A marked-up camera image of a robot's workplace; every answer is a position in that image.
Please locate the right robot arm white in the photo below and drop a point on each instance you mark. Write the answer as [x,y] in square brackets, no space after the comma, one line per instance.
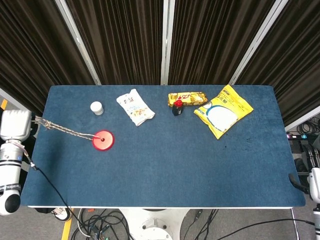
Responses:
[317,220]

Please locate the dark brown curtain panel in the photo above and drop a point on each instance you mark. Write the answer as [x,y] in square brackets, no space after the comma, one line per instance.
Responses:
[120,40]
[212,40]
[32,50]
[295,62]

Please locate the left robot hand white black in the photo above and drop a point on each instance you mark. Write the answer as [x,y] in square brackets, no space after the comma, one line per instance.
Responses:
[15,123]

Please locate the black and white sneaker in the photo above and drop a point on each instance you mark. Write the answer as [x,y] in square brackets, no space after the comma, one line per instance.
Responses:
[62,214]

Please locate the dark bottle with red cap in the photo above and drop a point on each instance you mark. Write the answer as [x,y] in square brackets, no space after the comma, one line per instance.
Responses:
[177,110]

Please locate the yellow snack bag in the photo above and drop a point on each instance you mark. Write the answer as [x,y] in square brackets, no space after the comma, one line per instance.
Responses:
[222,115]

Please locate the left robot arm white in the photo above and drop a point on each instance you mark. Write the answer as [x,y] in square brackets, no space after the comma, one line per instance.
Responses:
[10,170]

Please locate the white snack packet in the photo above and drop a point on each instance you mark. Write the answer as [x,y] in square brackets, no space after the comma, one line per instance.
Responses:
[135,107]

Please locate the golden biscuit packet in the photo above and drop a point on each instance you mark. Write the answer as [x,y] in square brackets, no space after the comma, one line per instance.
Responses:
[192,98]

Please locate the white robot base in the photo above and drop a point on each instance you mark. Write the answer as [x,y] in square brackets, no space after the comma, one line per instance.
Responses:
[155,222]

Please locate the blue felt table mat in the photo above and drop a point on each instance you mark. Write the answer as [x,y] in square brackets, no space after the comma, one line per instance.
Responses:
[162,170]

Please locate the white frame post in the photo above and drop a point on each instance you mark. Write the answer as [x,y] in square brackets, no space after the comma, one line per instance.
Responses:
[78,45]
[167,42]
[257,42]

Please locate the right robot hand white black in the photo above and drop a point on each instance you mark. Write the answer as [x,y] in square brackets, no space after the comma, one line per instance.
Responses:
[315,182]

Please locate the red disc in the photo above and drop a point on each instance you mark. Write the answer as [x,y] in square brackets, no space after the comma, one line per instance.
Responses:
[108,145]

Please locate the white frame base rail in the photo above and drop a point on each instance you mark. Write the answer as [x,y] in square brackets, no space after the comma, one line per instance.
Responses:
[303,118]
[15,100]

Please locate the black power strip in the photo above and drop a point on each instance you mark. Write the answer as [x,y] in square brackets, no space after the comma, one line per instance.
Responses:
[302,136]

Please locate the yellow floor tape strip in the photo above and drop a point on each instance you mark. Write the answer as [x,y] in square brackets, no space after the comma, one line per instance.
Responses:
[3,104]
[67,231]

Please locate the small white jar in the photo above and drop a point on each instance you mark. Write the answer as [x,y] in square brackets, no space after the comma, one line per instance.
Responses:
[97,108]

